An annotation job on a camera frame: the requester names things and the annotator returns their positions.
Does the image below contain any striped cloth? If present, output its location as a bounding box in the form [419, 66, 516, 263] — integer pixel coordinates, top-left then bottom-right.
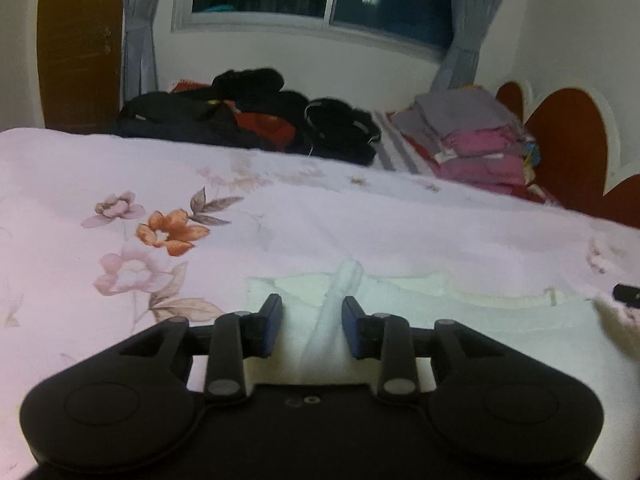
[372, 109, 442, 177]

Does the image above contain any pink floral bed sheet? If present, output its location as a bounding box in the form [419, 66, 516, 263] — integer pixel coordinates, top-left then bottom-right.
[0, 127, 640, 467]

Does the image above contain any grey curtain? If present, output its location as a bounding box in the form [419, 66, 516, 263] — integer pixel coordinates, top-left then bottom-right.
[431, 0, 516, 92]
[121, 0, 162, 99]

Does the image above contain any pile of black clothes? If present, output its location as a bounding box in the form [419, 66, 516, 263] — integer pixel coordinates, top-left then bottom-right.
[116, 66, 383, 165]

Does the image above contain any brown wooden door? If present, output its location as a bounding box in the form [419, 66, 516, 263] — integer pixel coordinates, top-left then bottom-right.
[39, 0, 125, 135]

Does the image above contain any white knit sweater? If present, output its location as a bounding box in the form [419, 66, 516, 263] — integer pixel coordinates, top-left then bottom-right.
[190, 257, 640, 397]

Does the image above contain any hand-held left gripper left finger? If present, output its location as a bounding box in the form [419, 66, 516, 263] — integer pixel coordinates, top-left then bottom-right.
[117, 292, 284, 406]

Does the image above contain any red scalloped headboard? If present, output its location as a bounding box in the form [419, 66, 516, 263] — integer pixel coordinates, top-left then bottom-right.
[495, 80, 640, 226]

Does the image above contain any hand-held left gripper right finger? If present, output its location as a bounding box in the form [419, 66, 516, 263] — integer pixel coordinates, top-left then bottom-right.
[341, 296, 501, 406]

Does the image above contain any pile of folded clothes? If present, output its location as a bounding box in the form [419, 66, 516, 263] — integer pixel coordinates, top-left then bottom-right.
[390, 85, 561, 206]

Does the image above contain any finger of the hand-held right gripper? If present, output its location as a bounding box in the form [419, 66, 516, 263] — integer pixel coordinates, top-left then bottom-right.
[612, 283, 640, 310]

